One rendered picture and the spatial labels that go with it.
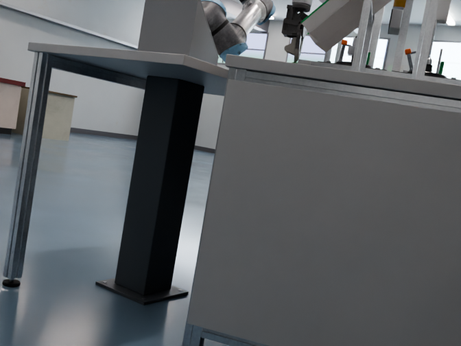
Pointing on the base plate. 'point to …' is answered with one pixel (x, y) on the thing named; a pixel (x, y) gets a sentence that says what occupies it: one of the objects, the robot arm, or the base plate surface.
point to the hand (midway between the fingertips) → (297, 60)
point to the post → (403, 36)
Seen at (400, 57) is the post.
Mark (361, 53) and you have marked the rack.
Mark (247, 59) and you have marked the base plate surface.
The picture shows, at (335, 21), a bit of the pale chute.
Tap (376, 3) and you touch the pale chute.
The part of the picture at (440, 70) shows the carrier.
